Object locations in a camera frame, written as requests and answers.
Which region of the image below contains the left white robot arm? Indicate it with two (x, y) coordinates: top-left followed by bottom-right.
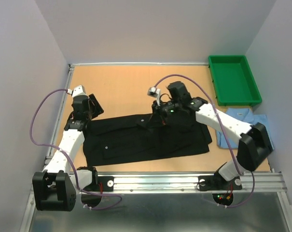
(32, 85), (104, 211)

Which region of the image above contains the front aluminium rail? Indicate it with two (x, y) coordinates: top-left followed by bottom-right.
(29, 172), (288, 194)

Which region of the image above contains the black long sleeve shirt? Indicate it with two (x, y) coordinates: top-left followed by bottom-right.
(83, 114), (212, 166)

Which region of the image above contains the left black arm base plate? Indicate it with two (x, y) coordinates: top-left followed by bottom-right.
(84, 176), (114, 192)

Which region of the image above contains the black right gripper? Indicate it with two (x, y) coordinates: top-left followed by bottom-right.
(146, 99), (181, 128)

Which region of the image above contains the green plastic bin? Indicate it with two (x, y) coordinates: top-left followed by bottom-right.
(208, 55), (262, 106)

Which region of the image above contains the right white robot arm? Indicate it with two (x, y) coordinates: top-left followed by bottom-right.
(148, 81), (273, 189)

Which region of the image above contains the light blue folded shirt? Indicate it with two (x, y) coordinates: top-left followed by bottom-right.
(216, 108), (274, 149)

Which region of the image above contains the aluminium table frame rail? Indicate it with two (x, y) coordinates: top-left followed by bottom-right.
(43, 64), (74, 168)

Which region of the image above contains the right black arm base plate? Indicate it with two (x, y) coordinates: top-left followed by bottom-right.
(196, 175), (242, 191)

